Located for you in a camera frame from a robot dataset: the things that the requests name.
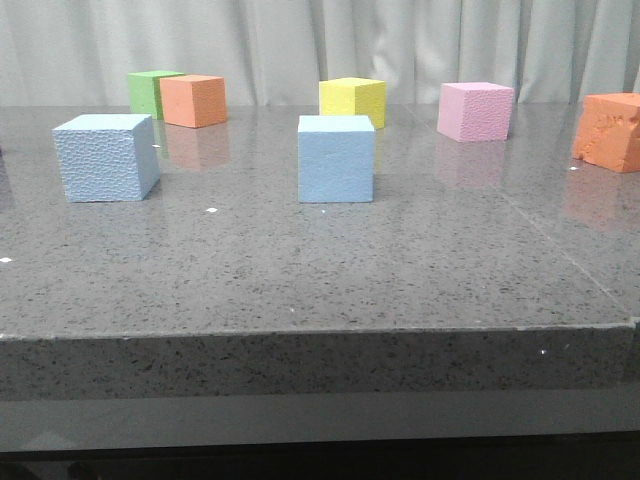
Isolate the smooth light blue foam cube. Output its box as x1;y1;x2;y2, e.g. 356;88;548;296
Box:
298;115;375;203

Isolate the textured light blue foam cube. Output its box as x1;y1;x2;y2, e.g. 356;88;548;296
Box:
52;114;160;202

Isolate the yellow foam cube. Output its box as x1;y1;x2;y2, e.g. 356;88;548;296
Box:
319;77;387;129

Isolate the light pink foam cube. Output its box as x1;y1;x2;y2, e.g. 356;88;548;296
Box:
437;82;514;142

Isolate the green foam cube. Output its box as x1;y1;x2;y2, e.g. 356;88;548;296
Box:
127;70;183;119

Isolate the damaged orange foam cube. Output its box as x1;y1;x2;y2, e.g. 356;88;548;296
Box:
572;92;639;173

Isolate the grey curtain backdrop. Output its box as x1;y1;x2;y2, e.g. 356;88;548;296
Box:
1;1;639;106

